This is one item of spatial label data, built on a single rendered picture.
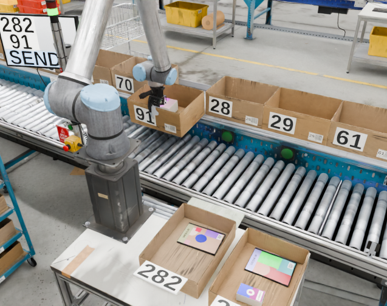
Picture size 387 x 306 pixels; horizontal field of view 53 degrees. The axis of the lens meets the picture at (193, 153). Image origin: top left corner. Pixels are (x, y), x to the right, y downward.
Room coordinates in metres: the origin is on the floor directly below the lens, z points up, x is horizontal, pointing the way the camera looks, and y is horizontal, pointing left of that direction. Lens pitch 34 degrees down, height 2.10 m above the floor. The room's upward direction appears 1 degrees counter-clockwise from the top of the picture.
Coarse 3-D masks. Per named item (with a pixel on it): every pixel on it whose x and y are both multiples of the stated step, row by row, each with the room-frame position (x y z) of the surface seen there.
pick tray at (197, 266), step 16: (192, 208) 1.38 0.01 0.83; (176, 224) 1.33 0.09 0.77; (208, 224) 1.33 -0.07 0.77; (224, 224) 1.29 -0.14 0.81; (160, 240) 1.21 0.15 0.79; (176, 240) 1.24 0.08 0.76; (224, 240) 1.15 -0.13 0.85; (144, 256) 1.10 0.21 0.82; (160, 256) 1.15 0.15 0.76; (176, 256) 1.15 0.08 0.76; (192, 256) 1.15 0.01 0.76; (208, 256) 1.15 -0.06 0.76; (176, 272) 1.06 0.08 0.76; (192, 272) 1.06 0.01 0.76; (208, 272) 1.02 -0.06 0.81; (192, 288) 0.95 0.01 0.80
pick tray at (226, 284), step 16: (240, 240) 1.16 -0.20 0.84; (256, 240) 1.21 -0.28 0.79; (272, 240) 1.17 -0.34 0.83; (240, 256) 1.14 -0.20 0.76; (288, 256) 1.13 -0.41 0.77; (304, 256) 1.10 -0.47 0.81; (224, 272) 1.03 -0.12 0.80; (240, 272) 1.06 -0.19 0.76; (224, 288) 0.98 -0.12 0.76; (272, 288) 0.97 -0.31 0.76; (288, 288) 0.97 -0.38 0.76; (208, 304) 0.90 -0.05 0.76; (240, 304) 0.90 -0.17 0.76; (272, 304) 0.90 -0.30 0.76; (288, 304) 0.85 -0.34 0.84
